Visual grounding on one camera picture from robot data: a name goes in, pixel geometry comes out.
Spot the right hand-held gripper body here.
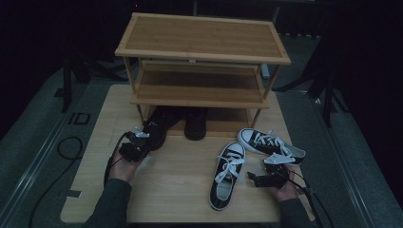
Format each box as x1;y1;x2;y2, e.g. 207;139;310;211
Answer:
257;153;297;190

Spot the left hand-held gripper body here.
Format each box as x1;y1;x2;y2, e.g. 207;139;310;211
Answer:
118;126;151;163

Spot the black canvas sneaker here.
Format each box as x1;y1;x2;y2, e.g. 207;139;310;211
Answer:
237;127;307;167
208;141;247;212

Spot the black boot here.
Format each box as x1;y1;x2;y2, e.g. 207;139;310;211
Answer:
183;107;209;142
142;106;183;152

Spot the wooden shoe rack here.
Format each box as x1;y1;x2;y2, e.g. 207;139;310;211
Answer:
114;11;292;139

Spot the person's right hand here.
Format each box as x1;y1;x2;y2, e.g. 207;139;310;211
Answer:
268;166;301;203

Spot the person's left hand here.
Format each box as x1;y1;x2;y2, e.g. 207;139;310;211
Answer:
107;151;144;183

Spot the black metal stand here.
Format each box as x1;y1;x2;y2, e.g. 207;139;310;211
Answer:
322;77;335;128
61;53;74;114

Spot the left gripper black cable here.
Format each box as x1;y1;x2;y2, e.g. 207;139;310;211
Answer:
103;131;132;188

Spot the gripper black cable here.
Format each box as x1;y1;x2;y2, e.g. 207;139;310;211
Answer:
286;175;335;228
103;131;132;188

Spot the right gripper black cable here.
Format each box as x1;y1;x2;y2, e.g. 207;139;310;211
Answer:
286;175;335;228

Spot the black floor cable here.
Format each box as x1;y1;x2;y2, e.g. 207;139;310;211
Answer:
28;136;84;228

